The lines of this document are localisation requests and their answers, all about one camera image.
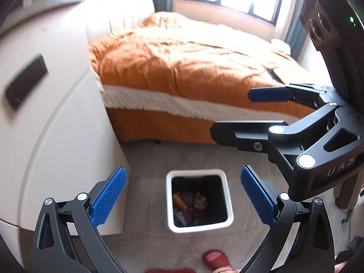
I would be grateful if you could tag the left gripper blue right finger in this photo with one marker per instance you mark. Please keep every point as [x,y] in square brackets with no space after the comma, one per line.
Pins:
[261,198]

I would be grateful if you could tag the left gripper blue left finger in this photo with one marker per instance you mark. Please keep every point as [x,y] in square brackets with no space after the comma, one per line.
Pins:
[104,196]

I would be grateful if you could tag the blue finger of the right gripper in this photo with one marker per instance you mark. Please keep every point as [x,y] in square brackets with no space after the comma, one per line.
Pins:
[273,94]
[244,135]

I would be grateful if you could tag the gold foil wrapper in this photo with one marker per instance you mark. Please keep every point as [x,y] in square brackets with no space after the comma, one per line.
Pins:
[200,201]

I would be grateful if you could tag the white square trash bin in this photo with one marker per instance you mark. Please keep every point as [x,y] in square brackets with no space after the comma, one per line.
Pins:
[213,184]

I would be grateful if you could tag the red slipper right foot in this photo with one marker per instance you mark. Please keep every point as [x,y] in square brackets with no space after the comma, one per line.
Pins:
[216,260]

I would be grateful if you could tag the white drawer cabinet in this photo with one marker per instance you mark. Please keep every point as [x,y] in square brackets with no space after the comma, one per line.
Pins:
[59,142]

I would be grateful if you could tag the orange bed cover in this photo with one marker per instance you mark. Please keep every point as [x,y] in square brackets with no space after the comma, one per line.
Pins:
[194,60]

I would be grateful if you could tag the cream padded headboard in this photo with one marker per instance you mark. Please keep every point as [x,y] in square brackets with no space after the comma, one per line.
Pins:
[114,16]

